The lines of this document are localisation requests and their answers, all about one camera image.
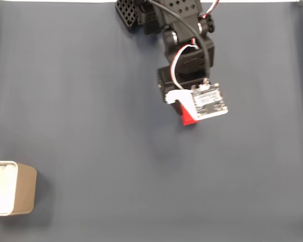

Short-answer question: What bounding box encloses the camera board on white mount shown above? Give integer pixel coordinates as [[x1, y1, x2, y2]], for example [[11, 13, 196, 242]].
[[166, 82, 229, 121]]

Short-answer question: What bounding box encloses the white red servo cable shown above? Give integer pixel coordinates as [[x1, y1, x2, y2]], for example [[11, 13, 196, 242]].
[[201, 0, 221, 19], [171, 44, 200, 91]]

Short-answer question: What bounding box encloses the white padding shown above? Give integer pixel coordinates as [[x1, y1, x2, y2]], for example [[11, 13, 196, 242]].
[[0, 163, 17, 211]]

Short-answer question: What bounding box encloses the beige box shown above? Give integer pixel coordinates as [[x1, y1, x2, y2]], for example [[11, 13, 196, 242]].
[[0, 160, 38, 217]]

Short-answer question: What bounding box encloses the black camera cable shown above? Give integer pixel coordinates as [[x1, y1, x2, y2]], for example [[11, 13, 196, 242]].
[[146, 0, 212, 85]]

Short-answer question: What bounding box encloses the red cube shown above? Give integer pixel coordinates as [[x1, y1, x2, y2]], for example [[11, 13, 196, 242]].
[[179, 104, 201, 127]]

